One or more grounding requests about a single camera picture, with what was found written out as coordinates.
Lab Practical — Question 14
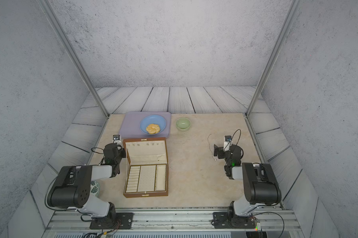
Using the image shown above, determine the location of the brown jewelry box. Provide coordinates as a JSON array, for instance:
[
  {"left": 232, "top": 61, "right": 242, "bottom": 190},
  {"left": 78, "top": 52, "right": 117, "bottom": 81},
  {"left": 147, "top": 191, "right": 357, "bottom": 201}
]
[{"left": 123, "top": 137, "right": 169, "bottom": 198}]

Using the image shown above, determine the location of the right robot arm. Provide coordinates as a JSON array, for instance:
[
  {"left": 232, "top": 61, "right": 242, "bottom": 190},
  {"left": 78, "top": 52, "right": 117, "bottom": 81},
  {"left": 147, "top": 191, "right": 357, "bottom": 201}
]
[{"left": 214, "top": 143, "right": 282, "bottom": 227}]

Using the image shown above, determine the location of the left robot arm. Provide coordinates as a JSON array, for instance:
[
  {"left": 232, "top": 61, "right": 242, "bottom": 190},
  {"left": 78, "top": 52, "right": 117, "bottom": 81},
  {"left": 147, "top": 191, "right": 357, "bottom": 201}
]
[{"left": 45, "top": 143, "right": 125, "bottom": 228}]

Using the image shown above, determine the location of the purple tray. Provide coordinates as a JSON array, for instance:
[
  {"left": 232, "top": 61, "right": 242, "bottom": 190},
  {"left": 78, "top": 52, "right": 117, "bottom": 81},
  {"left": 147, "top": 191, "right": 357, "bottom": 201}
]
[{"left": 119, "top": 112, "right": 172, "bottom": 139}]

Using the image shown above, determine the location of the yellow pastry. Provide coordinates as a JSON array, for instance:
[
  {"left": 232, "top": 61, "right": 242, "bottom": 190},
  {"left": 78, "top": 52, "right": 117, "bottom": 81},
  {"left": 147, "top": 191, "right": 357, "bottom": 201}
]
[{"left": 146, "top": 124, "right": 161, "bottom": 134}]

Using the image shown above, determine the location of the green bowl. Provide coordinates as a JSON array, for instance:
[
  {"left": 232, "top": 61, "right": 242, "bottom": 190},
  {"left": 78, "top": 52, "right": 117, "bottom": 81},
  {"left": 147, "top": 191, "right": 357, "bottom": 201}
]
[{"left": 176, "top": 117, "right": 191, "bottom": 132}]

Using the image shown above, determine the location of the blue plate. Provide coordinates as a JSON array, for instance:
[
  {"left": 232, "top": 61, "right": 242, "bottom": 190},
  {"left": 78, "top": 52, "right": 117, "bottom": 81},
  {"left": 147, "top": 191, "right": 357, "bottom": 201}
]
[{"left": 139, "top": 115, "right": 167, "bottom": 135}]

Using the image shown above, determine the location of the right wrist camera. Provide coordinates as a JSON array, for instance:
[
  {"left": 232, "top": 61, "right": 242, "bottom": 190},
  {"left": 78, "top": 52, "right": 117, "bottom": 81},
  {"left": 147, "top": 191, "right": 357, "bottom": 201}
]
[{"left": 223, "top": 135, "right": 232, "bottom": 151}]

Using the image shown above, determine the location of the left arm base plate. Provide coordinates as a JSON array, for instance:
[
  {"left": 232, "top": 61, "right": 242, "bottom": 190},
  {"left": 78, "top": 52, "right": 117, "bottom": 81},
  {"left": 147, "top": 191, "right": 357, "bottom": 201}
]
[{"left": 89, "top": 213, "right": 134, "bottom": 230}]

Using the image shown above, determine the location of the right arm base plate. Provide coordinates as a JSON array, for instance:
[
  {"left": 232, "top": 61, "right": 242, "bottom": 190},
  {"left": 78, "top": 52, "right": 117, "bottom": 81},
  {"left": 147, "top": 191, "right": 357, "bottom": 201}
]
[{"left": 211, "top": 212, "right": 257, "bottom": 229}]

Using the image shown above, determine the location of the aluminium mounting rail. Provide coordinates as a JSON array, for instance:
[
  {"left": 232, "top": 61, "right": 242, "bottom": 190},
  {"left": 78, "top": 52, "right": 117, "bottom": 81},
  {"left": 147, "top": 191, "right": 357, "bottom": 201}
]
[{"left": 42, "top": 208, "right": 304, "bottom": 238}]

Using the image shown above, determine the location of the right metal frame post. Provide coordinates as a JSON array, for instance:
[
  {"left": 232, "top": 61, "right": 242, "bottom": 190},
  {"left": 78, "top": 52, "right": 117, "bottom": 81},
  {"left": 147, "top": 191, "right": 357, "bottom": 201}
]
[{"left": 245, "top": 0, "right": 301, "bottom": 118}]

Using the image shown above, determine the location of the metal frame post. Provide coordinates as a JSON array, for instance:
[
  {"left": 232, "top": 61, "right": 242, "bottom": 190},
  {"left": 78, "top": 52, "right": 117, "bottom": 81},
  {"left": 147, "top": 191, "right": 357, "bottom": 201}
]
[
  {"left": 245, "top": 0, "right": 301, "bottom": 118},
  {"left": 38, "top": 0, "right": 110, "bottom": 119}
]

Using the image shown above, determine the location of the left metal frame post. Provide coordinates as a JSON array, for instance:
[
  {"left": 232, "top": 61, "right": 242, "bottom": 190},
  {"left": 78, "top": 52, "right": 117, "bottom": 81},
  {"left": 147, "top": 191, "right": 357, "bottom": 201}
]
[{"left": 38, "top": 0, "right": 110, "bottom": 119}]

